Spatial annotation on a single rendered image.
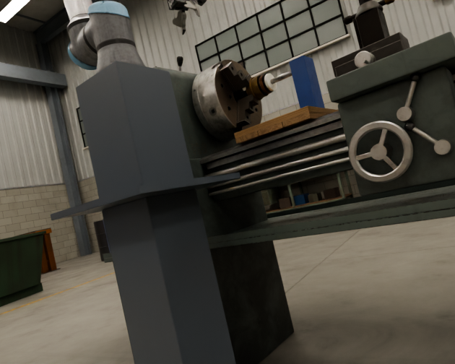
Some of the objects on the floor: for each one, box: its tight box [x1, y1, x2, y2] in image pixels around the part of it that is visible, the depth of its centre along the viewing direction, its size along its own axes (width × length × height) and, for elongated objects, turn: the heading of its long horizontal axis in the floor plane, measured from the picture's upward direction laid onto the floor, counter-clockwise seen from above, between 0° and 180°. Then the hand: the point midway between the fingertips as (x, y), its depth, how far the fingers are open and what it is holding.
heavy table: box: [11, 228, 61, 274], centre depth 905 cm, size 161×44×100 cm, turn 160°
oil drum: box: [93, 220, 110, 261], centre depth 835 cm, size 59×59×88 cm
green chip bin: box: [0, 230, 46, 312], centre depth 523 cm, size 134×94×85 cm
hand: (192, 26), depth 156 cm, fingers open, 14 cm apart
